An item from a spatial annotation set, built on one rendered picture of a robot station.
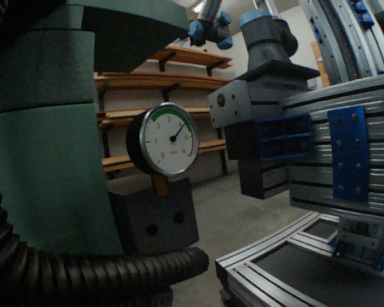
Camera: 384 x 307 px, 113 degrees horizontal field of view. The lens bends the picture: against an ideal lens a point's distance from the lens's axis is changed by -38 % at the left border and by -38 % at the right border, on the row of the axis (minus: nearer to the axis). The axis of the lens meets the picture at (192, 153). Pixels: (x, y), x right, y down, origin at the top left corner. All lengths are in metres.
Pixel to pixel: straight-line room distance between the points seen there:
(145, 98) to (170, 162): 2.83
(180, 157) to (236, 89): 0.29
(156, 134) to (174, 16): 0.23
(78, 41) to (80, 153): 0.12
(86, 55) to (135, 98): 2.71
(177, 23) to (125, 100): 2.56
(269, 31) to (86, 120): 0.54
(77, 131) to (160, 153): 0.09
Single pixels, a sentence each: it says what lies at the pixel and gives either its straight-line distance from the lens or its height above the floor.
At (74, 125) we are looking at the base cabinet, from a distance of 0.20.
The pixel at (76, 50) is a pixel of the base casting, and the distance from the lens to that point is 0.23.
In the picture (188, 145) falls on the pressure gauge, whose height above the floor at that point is 0.65.
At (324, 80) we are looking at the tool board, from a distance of 3.21.
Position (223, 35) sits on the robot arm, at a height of 1.10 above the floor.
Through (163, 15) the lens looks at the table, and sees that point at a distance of 0.33.
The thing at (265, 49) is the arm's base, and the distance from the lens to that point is 0.59.
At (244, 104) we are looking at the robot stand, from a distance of 0.43.
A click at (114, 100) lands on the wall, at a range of 2.82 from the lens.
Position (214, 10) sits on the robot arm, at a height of 1.17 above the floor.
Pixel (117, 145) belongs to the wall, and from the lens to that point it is 2.72.
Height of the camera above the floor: 0.65
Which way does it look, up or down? 3 degrees down
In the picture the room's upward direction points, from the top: 9 degrees counter-clockwise
